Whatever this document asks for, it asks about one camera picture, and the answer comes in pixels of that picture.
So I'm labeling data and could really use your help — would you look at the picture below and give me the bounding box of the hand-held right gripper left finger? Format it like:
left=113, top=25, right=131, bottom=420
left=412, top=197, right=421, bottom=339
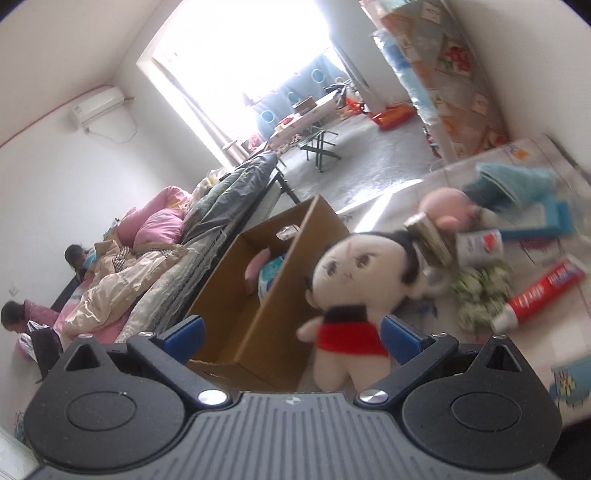
left=60, top=315, right=232, bottom=409

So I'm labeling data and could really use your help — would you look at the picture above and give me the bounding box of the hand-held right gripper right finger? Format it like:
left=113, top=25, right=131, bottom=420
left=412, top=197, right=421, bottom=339
left=355, top=315, right=523, bottom=410

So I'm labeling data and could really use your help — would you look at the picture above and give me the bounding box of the plush doll with red shirt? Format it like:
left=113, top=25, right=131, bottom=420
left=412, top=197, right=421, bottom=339
left=295, top=230, right=458, bottom=391

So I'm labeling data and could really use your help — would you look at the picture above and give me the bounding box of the green patterned scrunchie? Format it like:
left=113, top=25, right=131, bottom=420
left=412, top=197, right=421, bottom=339
left=450, top=263, right=513, bottom=330

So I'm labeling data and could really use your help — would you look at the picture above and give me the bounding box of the brown cardboard box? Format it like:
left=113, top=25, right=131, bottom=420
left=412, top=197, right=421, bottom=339
left=185, top=195, right=352, bottom=393

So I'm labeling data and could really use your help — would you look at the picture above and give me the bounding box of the gold metallic case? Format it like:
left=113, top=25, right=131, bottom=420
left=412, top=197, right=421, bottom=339
left=404, top=212, right=455, bottom=268

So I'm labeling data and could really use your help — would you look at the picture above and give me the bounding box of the white yogurt cup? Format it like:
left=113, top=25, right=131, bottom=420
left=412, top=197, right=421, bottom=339
left=456, top=228, right=506, bottom=268

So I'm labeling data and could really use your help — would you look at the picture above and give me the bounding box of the pink round plush toy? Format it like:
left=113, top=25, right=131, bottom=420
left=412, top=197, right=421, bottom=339
left=422, top=187, right=481, bottom=232

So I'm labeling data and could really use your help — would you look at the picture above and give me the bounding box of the red toothpaste tube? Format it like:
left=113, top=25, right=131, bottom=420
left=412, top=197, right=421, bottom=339
left=491, top=256, right=589, bottom=333

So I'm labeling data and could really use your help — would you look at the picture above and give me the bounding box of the blue and white small box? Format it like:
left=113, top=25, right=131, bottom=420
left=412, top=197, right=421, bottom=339
left=496, top=194, right=575, bottom=241

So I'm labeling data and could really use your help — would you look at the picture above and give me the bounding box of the light blue towel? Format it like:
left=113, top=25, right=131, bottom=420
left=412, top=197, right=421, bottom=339
left=464, top=162, right=559, bottom=208

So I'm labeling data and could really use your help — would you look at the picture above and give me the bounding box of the beige quilt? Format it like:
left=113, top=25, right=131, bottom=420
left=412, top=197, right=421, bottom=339
left=62, top=240, right=190, bottom=335

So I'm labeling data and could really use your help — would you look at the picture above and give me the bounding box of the pink sponge pad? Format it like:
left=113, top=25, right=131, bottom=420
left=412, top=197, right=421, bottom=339
left=245, top=247, right=273, bottom=296

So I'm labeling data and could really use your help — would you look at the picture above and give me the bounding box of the checked cloth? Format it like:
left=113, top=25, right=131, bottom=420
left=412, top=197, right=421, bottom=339
left=111, top=247, right=134, bottom=273

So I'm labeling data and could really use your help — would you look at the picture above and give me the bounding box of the blue wet wipes pack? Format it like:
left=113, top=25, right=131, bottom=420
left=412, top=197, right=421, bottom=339
left=257, top=256, right=289, bottom=305

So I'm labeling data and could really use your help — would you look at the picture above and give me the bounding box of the pink pillow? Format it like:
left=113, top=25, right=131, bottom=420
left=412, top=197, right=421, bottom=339
left=134, top=209, right=185, bottom=252

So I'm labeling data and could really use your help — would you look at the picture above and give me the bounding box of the printed tablecloth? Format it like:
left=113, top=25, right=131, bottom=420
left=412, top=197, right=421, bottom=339
left=342, top=134, right=591, bottom=425

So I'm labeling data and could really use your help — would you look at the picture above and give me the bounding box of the pink quilt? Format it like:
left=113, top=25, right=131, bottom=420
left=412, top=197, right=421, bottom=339
left=113, top=186, right=192, bottom=245

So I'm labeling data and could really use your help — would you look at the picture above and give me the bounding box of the black bag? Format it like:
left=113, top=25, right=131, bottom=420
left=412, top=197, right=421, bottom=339
left=32, top=325, right=64, bottom=376

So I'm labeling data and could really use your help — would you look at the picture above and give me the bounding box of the grey blanket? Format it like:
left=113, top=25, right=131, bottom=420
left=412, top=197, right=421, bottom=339
left=185, top=152, right=280, bottom=241

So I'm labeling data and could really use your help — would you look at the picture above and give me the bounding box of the green folding stool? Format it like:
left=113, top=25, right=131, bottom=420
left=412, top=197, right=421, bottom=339
left=298, top=126, right=342, bottom=174

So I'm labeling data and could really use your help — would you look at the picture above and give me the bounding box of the orange bag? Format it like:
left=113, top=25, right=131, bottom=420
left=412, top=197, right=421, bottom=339
left=374, top=105, right=416, bottom=130

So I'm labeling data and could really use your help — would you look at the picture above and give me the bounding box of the folding table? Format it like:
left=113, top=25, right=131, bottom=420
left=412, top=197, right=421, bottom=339
left=268, top=90, right=342, bottom=148

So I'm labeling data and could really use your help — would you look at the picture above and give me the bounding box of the white air conditioner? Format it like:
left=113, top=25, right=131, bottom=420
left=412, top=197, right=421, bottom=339
left=70, top=87, right=125, bottom=125

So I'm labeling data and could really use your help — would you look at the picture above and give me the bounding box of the water dispenser bottle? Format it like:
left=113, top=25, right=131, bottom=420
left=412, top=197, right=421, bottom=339
left=374, top=30, right=439, bottom=125

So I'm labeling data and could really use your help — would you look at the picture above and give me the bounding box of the floral patterned rolled mattress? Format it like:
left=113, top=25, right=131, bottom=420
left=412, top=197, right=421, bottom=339
left=360, top=0, right=509, bottom=160

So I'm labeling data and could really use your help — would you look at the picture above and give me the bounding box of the blue curtain with circles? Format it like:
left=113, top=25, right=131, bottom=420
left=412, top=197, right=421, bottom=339
left=256, top=55, right=352, bottom=134

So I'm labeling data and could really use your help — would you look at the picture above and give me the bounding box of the metal frame bed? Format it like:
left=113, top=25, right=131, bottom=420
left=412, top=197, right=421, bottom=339
left=51, top=152, right=301, bottom=344

